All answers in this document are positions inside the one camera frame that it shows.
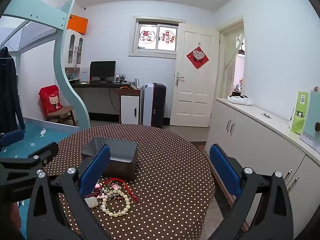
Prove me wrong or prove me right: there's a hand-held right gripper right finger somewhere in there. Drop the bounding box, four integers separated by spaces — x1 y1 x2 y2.
209 144 294 240

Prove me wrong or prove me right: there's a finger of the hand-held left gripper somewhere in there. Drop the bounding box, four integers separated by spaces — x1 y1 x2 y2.
0 129 25 148
0 141 59 172

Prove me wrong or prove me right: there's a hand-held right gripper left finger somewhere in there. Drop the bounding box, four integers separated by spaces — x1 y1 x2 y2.
26 144 112 240

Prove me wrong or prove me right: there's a silver bead bracelet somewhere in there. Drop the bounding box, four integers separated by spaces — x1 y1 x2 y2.
94 183 112 195

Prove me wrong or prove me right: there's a dark red bead bracelet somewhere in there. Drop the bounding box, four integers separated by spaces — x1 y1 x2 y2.
84 191 105 199

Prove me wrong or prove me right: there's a grey rectangular box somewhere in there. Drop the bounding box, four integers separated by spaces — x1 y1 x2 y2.
80 137 139 180

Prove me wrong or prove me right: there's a multicolour charm bracelet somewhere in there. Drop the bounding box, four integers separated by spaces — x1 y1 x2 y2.
105 189 125 201

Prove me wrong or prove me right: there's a white jade pendant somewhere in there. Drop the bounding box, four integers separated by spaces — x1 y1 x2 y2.
84 196 100 208

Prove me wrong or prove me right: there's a red cord bracelet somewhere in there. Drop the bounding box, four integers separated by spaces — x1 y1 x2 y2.
101 178 140 203

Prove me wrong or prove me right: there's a white bead bracelet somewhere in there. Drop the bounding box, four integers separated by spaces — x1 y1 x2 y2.
100 189 132 218

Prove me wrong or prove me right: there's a blue fish-print mat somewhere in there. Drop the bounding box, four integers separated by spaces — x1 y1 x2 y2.
0 116 80 160

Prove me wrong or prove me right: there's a white sideboard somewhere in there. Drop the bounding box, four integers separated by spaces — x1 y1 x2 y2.
205 97 320 238

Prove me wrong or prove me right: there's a wooden chair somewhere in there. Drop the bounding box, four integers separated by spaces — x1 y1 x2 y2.
46 106 77 126

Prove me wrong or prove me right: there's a dark jacket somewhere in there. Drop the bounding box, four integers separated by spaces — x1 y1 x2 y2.
0 46 25 134

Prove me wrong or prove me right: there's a red cartoon cat bag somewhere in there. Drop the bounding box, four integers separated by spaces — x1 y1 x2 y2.
39 85 64 115

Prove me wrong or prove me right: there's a brown polka-dot tablecloth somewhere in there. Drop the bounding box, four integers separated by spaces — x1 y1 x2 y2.
44 124 216 240

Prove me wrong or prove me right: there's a white striped pouch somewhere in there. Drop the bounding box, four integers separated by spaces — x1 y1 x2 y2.
227 95 253 105

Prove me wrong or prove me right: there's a white air purifier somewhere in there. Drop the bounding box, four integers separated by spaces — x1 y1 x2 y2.
142 82 153 127

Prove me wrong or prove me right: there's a dark wooden desk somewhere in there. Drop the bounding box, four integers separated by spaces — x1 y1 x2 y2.
67 80 142 125

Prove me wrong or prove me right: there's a white panel door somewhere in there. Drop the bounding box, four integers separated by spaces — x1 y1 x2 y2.
170 23 220 128

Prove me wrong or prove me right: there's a dark suitcase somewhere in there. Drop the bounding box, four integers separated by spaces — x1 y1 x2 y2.
151 82 167 128

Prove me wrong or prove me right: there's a green packet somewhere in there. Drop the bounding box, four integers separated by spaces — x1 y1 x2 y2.
290 91 309 134

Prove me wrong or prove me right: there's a white glass-door cabinet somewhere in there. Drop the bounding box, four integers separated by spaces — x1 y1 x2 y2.
64 29 84 68

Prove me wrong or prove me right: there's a black computer monitor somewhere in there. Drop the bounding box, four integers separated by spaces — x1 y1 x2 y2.
89 61 116 82

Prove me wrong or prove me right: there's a pale green paper bag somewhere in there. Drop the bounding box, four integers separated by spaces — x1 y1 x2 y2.
301 89 320 138

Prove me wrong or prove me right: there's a red door decoration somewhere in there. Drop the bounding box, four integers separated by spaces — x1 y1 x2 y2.
186 46 210 70

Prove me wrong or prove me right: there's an orange box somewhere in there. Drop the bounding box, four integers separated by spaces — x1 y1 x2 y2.
67 14 89 35

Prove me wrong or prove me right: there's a white framed window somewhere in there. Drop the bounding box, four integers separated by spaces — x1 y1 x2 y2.
129 16 186 60

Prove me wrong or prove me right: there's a red round window sticker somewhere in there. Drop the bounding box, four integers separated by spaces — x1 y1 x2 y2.
139 30 154 43
160 30 175 44

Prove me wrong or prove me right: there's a teal loft bed frame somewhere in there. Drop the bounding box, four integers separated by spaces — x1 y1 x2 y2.
0 0 92 130

